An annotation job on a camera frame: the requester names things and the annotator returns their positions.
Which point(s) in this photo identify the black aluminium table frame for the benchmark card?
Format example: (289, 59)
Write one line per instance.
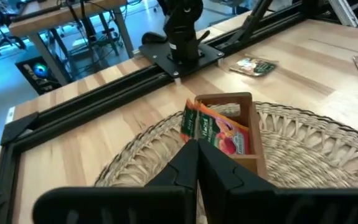
(104, 96)

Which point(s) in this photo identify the wooden table with metal legs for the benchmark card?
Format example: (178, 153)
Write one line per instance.
(57, 18)

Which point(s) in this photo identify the wooden three-compartment tray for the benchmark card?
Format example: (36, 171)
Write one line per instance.
(254, 124)

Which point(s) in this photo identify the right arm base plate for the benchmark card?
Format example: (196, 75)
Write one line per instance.
(160, 57)

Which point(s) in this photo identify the white post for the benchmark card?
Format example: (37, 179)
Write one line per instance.
(343, 12)

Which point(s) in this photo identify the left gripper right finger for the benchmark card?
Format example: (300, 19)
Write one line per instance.
(259, 205)

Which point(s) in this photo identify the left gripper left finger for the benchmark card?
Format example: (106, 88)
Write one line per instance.
(119, 205)

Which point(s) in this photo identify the round woven straw placemat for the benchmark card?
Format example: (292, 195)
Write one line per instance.
(306, 149)

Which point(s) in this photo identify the orange peach tea packet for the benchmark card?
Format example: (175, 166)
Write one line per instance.
(222, 133)

